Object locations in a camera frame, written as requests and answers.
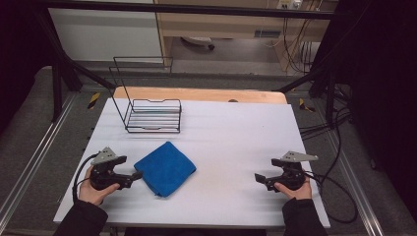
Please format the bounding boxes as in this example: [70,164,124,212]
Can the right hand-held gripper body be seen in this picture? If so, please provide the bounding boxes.
[270,150,320,192]

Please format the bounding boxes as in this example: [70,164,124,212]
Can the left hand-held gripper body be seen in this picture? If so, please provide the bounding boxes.
[89,147,133,192]

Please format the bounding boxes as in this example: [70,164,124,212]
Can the person's right hand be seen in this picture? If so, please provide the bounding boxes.
[273,176,313,202]

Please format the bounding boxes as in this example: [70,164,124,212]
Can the person's left hand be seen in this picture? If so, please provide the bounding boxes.
[78,165,121,207]

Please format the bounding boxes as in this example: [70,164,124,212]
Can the blue folded cloth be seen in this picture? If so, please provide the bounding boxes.
[133,141,198,199]

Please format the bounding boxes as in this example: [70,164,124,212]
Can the white table mat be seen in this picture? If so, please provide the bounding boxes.
[53,97,331,229]

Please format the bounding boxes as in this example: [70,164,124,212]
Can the yellow black tape strip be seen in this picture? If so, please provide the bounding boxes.
[87,91,101,110]
[298,97,317,113]

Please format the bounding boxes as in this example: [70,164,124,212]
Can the black metal stand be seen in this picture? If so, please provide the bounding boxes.
[31,9,116,123]
[277,63,339,130]

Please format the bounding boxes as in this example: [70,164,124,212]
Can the black curtain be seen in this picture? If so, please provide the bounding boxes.
[0,0,55,136]
[323,0,417,224]

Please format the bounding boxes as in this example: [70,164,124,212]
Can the white cabinet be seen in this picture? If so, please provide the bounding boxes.
[47,7,164,62]

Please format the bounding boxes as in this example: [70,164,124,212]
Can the white chair base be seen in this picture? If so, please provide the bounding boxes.
[181,35,216,52]

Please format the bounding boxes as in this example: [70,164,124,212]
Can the white power strip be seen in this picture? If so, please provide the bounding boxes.
[276,0,303,11]

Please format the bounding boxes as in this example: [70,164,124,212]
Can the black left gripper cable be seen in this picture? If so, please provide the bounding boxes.
[71,152,99,204]

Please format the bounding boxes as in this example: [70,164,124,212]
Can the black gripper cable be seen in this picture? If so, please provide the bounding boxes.
[303,107,359,225]
[71,152,99,204]

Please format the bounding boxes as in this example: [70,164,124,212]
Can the black floor cables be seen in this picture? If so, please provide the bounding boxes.
[298,109,352,141]

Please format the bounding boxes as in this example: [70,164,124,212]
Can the black wire rack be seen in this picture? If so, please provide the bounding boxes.
[108,56,183,135]

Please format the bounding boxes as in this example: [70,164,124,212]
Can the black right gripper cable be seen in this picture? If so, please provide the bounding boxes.
[303,107,359,225]

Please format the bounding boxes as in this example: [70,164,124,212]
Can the aluminium floor rail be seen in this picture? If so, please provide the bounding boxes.
[327,130,386,236]
[0,91,79,224]

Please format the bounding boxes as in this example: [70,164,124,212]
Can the bundle of hanging cables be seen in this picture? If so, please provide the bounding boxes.
[282,17,322,74]

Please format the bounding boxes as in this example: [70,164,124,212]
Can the black horizontal frame bar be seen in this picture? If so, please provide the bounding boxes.
[44,0,339,21]

